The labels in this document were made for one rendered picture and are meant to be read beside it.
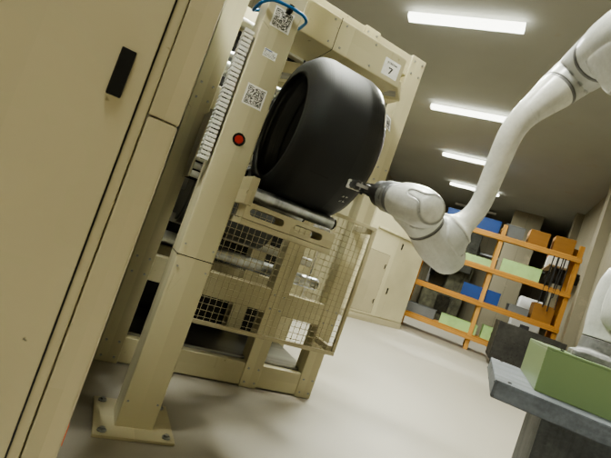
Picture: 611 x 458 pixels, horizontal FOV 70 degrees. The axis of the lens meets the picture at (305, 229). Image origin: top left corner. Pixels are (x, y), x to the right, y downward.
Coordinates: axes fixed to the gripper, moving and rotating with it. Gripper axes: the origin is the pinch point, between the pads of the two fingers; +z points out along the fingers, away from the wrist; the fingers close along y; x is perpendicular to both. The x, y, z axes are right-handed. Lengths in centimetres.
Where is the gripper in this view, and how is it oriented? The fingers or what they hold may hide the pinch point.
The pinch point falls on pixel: (354, 184)
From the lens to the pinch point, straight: 142.1
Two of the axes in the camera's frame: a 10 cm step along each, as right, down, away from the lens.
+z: -3.6, -2.4, 9.0
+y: -8.5, -3.2, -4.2
